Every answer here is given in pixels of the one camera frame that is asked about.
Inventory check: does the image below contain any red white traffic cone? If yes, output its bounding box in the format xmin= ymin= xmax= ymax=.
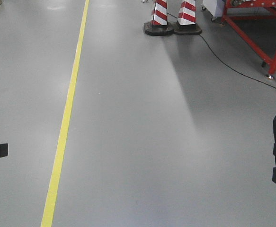
xmin=143 ymin=0 xmax=174 ymax=36

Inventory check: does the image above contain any black floor cable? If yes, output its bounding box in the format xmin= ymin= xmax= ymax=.
xmin=167 ymin=13 xmax=276 ymax=97

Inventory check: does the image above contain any red metal frame cart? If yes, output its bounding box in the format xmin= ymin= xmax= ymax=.
xmin=222 ymin=0 xmax=276 ymax=79

